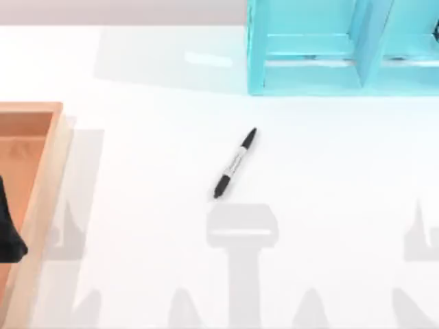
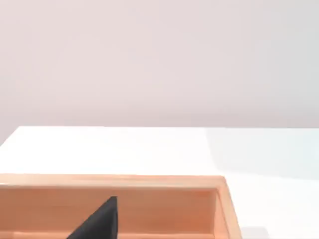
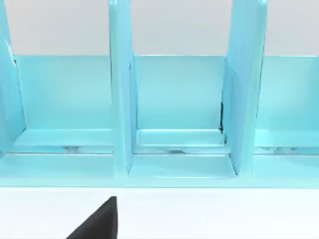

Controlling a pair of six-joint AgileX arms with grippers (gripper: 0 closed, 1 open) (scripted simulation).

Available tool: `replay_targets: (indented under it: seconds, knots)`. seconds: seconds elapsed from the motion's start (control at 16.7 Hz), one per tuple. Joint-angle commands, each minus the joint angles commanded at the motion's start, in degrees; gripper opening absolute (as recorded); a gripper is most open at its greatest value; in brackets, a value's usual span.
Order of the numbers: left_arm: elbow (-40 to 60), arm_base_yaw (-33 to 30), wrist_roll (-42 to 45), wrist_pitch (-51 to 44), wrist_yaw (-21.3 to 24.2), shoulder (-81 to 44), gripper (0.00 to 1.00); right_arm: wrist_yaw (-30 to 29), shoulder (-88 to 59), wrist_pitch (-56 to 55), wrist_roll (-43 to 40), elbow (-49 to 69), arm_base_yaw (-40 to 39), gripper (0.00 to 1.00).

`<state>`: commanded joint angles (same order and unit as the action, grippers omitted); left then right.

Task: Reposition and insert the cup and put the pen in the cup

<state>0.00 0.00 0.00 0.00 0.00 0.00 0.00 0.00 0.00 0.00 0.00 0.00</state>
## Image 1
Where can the light blue rack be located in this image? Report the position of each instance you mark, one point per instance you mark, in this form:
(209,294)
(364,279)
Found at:
(308,44)

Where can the black and white marker pen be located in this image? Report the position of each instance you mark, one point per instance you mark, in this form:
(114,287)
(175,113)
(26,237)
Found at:
(235,163)

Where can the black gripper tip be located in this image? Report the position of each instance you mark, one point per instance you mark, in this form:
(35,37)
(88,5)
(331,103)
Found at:
(8,236)

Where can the salmon-coloured shallow box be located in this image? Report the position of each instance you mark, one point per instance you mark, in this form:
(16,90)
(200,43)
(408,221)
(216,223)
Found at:
(41,171)

